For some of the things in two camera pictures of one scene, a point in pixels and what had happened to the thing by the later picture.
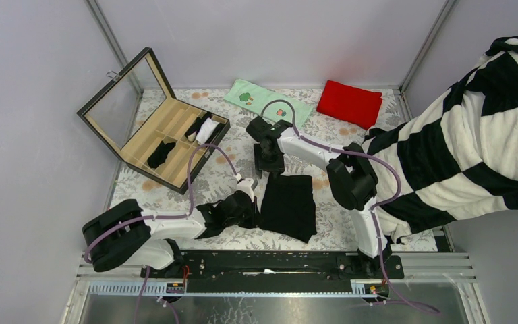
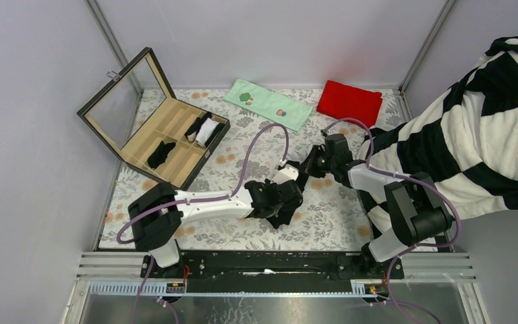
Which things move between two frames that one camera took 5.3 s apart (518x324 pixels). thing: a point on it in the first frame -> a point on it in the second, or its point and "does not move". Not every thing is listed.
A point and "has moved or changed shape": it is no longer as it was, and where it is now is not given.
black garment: (288, 206) has moved or changed shape
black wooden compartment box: (152, 131) does not move
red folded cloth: (357, 107) does not move
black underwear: (158, 156) does not move
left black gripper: (254, 217) -> (268, 183)
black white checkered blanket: (479, 148) does not move
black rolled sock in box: (191, 133) does not move
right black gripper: (276, 167) -> (310, 162)
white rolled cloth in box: (206, 131) does not move
